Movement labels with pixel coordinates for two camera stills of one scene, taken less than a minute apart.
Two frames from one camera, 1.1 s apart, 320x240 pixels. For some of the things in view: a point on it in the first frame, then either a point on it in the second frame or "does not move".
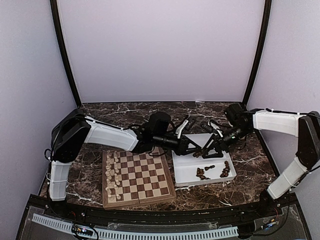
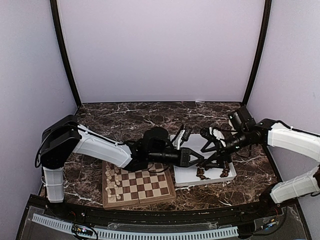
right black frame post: [266, 27] does not move
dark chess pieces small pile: [225, 170] does not move
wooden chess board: [131, 178] does not move
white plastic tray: [191, 168] does not move
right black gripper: [218, 144] -> [216, 156]
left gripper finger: [185, 150] -> [196, 155]
